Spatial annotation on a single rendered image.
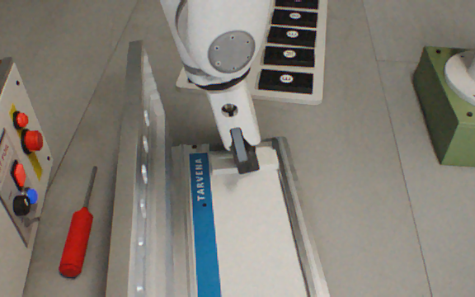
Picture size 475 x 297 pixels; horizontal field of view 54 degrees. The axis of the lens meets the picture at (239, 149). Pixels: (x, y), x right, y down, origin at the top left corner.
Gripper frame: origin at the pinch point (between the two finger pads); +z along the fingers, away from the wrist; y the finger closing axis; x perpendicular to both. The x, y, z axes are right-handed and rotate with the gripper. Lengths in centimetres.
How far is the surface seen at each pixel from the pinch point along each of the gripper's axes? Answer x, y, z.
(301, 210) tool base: -5.9, -9.6, 3.9
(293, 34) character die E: -13.6, 35.9, 5.6
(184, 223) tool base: 9.8, -9.8, 0.5
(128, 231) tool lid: 9.3, -24.4, -18.8
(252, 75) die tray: -3.6, 24.1, 4.7
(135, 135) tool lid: 9.1, -12.7, -18.8
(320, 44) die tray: -18.5, 33.1, 7.9
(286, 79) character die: -9.4, 20.5, 4.8
